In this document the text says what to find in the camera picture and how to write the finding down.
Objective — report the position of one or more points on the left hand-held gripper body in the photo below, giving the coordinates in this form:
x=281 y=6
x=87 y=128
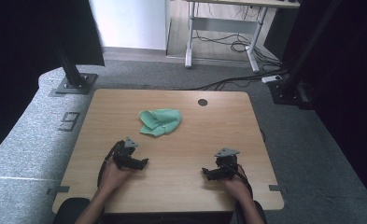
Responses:
x=123 y=154

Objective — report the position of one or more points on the black box under desk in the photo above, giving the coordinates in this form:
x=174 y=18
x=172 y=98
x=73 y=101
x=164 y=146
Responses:
x=279 y=34

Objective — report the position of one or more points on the white power strip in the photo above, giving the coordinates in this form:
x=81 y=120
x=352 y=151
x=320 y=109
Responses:
x=271 y=79

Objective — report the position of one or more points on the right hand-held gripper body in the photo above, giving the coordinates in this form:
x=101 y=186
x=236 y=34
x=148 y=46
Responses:
x=228 y=165

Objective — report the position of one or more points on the dark round table grommet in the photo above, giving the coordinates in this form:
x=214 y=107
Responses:
x=202 y=102

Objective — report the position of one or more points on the person's left leg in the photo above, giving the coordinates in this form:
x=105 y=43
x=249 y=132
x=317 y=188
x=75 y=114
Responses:
x=69 y=211

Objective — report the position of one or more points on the black curtain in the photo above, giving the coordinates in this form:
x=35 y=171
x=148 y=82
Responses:
x=22 y=62
x=352 y=77

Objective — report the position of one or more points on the white metal desk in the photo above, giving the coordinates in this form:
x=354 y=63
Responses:
x=224 y=26

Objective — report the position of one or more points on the black metal stand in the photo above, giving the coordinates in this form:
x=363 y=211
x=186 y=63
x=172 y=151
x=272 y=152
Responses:
x=291 y=87
x=75 y=81

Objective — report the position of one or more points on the green cloth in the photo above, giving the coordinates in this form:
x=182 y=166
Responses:
x=159 y=121

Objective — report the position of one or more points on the person's right hand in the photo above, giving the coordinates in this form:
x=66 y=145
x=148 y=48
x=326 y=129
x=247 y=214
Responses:
x=238 y=188

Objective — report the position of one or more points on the person's left hand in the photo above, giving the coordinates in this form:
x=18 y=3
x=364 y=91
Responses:
x=112 y=179

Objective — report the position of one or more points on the white panel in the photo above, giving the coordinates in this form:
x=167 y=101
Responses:
x=131 y=21

